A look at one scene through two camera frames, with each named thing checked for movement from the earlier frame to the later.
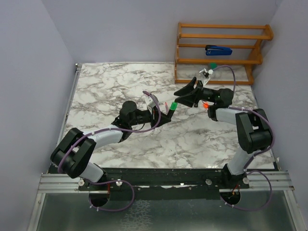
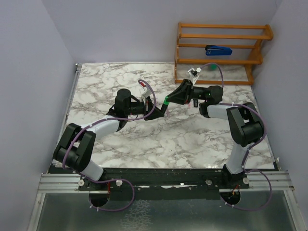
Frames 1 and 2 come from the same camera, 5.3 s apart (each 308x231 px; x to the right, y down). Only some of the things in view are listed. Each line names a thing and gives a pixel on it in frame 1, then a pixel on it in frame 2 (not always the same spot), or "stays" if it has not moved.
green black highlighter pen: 173,106 → 164,108
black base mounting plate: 161,184 stays
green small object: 213,65 stays
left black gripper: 153,114 → 147,106
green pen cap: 173,106 → 165,102
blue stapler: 211,50 stays
